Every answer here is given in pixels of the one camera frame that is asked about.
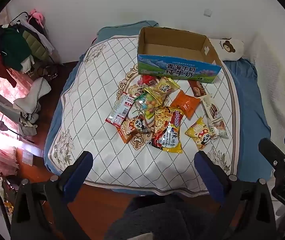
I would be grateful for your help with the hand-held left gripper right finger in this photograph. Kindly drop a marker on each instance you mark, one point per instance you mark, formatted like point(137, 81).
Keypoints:
point(210, 175)

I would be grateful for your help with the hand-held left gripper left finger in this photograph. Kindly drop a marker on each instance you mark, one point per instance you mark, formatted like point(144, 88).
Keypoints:
point(78, 172)

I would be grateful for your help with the yellow instant noodle packet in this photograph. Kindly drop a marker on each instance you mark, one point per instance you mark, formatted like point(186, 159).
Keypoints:
point(167, 130)

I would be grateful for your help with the white wafer packet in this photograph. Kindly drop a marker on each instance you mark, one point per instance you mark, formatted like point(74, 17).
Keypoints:
point(211, 107)

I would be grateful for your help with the orange panda snack packet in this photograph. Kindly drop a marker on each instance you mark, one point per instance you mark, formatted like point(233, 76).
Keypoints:
point(132, 127)

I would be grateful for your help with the plain orange snack packet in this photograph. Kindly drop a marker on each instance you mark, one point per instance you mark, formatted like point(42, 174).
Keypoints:
point(185, 102)

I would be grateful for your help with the brown biscuit packet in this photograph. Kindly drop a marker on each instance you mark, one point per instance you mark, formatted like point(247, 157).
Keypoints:
point(197, 88)

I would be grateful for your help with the clear bag of coloured candy balls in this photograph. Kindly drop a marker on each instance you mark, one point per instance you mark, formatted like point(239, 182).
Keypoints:
point(147, 103)

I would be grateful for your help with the yellow pastry packet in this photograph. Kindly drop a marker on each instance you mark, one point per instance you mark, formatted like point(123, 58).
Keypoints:
point(166, 87)

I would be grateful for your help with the blue printed cardboard box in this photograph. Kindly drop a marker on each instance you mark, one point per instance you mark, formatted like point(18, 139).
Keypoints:
point(182, 70)

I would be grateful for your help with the red snack packet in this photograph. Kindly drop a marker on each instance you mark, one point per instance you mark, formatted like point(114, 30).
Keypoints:
point(147, 79)

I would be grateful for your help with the yellow panda snack packet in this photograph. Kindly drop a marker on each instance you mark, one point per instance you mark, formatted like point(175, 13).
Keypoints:
point(200, 132)

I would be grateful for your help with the white triangle snack packet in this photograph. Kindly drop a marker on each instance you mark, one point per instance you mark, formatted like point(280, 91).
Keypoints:
point(220, 127)

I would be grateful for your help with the blue bedsheet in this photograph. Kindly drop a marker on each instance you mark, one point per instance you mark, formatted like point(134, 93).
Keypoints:
point(247, 100)

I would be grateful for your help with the white waffle blanket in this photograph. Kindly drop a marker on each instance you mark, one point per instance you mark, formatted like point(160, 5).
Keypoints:
point(277, 80)

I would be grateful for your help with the person's dark trouser leg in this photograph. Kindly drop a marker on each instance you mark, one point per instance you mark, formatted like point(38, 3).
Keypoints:
point(162, 220)

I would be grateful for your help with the white diamond quilted mat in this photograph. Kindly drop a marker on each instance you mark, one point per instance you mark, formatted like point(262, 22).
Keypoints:
point(95, 105)

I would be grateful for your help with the red and white flat packet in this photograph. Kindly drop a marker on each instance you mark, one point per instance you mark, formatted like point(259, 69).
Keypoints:
point(119, 110)

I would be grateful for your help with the pile of clothes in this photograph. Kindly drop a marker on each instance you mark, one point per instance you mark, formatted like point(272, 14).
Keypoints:
point(32, 97)

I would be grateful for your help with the beige snack packet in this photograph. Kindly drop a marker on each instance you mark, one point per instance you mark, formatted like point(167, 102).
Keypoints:
point(134, 90)

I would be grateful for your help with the white bear print pillow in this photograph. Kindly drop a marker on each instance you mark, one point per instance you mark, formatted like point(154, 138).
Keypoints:
point(228, 47)

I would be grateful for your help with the clothes rack with clothes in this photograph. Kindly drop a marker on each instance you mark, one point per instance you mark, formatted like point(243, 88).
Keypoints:
point(15, 45)

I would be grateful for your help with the pink plush toy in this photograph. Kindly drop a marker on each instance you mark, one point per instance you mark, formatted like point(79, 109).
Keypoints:
point(36, 16)

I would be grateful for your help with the white wall plate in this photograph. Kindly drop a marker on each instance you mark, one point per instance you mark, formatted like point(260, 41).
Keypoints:
point(207, 12)

